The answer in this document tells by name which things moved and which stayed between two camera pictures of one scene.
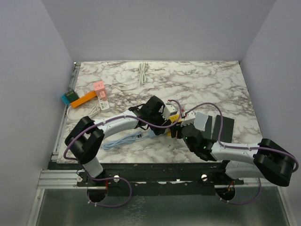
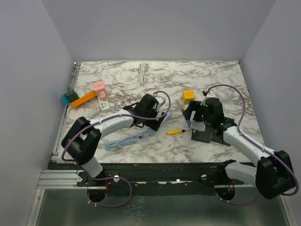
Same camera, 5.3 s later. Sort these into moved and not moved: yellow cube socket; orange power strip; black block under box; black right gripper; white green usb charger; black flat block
Moved: yellow cube socket; black right gripper
Not moved: white green usb charger; orange power strip; black flat block; black block under box
